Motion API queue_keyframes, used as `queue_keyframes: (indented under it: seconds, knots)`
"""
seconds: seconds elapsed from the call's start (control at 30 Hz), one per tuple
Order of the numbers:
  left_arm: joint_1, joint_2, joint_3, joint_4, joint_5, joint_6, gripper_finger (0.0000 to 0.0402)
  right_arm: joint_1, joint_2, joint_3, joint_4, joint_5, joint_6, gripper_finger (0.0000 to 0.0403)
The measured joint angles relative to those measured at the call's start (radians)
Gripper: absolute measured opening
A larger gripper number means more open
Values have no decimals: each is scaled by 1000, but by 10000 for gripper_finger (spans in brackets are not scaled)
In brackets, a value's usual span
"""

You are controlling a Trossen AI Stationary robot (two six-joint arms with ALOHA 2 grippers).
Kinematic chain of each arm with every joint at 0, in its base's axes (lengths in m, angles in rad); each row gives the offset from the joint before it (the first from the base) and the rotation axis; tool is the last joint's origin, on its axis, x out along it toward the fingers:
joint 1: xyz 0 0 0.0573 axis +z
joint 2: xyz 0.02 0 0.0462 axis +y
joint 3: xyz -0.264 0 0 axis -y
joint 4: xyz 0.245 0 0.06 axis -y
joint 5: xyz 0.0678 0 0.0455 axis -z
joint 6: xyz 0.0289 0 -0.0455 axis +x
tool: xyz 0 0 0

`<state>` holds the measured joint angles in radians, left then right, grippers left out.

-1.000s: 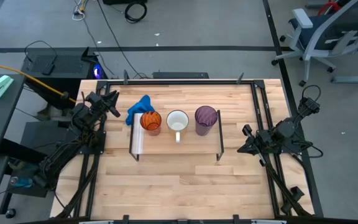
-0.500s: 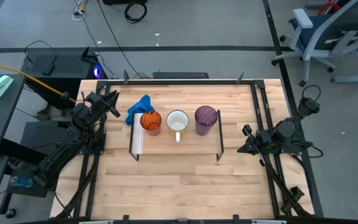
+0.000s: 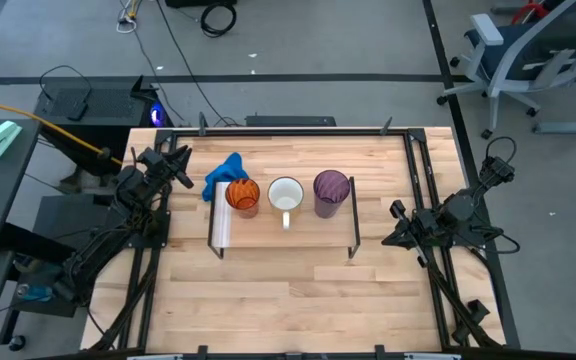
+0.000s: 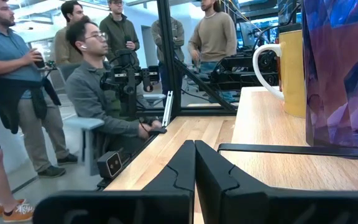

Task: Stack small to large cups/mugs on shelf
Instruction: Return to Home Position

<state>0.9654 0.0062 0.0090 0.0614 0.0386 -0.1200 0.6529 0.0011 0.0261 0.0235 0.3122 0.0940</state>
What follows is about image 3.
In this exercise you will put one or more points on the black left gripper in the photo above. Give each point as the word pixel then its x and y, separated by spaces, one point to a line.
pixel 160 175

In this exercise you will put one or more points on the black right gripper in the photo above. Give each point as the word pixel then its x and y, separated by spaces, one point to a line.
pixel 422 225

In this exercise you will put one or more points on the orange plastic cup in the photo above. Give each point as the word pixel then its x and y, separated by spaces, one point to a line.
pixel 242 194

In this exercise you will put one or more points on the purple plastic tumbler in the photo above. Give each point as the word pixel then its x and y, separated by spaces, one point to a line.
pixel 331 187

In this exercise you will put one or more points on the white ceramic mug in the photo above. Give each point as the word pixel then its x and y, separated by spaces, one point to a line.
pixel 285 195

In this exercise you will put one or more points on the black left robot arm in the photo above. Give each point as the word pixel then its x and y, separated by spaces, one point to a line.
pixel 128 185

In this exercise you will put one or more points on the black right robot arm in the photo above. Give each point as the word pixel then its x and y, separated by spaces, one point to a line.
pixel 460 205

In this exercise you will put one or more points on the blue cloth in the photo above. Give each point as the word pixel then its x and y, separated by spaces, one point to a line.
pixel 223 172

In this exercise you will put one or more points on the black computer tower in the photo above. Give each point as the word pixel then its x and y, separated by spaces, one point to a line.
pixel 108 105

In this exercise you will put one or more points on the black power strip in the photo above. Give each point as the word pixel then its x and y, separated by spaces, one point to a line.
pixel 288 121

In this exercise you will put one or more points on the small black adapter box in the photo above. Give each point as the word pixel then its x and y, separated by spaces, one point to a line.
pixel 77 111

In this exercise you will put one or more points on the black low cart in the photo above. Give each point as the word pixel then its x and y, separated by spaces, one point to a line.
pixel 68 215

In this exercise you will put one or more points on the mint green stapler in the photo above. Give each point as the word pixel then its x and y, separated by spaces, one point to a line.
pixel 0 137

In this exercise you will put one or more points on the blue metallic can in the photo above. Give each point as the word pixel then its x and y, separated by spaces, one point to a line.
pixel 35 292

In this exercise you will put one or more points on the grey desk foot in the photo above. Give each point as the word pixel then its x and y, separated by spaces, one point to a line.
pixel 568 127

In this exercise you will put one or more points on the grey and blue office chair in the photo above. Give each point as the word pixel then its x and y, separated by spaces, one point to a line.
pixel 513 55

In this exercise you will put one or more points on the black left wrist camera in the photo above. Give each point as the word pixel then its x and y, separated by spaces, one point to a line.
pixel 150 156

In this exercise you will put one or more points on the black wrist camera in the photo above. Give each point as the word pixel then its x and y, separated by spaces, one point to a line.
pixel 398 209
pixel 150 156

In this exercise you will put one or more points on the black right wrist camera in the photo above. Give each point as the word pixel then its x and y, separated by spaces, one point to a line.
pixel 398 209

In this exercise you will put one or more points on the black frame clamp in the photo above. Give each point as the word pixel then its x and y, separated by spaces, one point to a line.
pixel 386 126
pixel 202 125

